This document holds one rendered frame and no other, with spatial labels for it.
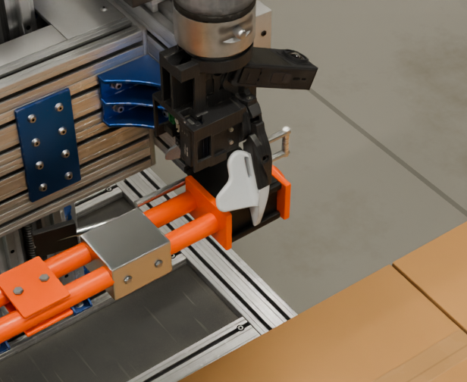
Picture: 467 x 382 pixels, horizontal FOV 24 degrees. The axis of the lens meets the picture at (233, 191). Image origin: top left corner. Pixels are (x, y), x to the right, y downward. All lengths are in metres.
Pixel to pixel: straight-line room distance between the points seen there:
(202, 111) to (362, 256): 1.59
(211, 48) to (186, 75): 0.04
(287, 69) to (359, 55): 2.12
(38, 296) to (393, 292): 0.86
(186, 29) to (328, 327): 0.84
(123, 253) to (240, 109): 0.18
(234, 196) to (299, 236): 1.54
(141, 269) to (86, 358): 1.05
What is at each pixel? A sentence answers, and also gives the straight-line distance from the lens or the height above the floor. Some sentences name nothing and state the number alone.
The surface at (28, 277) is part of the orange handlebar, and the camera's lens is 1.08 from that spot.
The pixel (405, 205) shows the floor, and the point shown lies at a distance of 2.73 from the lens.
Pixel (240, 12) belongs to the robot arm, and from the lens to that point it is 0.98.
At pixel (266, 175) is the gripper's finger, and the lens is 1.09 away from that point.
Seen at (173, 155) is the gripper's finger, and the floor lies 1.12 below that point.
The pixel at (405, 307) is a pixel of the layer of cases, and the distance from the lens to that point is 1.78.
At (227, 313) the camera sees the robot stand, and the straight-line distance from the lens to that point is 2.19.
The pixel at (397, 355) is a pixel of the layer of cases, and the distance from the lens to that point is 1.72.
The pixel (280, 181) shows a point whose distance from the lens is 1.14.
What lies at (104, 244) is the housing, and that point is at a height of 1.09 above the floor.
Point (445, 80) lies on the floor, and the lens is 3.13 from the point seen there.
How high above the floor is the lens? 1.88
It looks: 43 degrees down
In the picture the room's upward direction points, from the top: straight up
